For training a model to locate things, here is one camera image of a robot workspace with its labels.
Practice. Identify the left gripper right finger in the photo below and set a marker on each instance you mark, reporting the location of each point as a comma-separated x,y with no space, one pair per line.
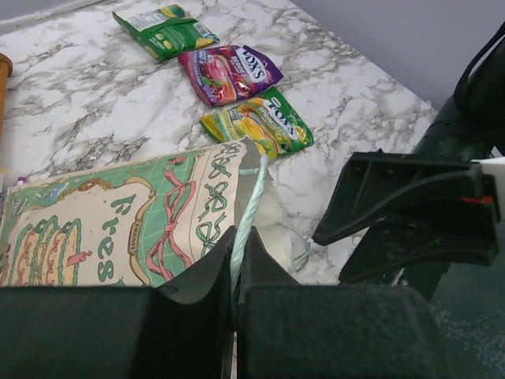
290,330

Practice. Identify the green printed paper bag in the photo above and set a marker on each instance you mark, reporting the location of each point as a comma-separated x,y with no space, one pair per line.
142,223

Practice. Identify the orange wooden shelf rack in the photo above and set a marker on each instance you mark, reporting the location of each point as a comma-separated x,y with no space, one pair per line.
6,70

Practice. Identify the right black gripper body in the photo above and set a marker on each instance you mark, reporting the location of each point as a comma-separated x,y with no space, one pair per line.
469,125

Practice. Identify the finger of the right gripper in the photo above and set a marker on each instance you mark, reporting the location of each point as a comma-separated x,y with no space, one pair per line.
374,185
391,245

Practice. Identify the purple berries candy bag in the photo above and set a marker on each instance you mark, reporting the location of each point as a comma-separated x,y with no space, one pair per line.
229,73

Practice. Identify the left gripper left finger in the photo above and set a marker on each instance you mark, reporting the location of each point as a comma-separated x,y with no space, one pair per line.
178,330

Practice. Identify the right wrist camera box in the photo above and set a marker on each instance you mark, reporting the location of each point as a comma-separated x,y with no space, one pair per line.
492,166

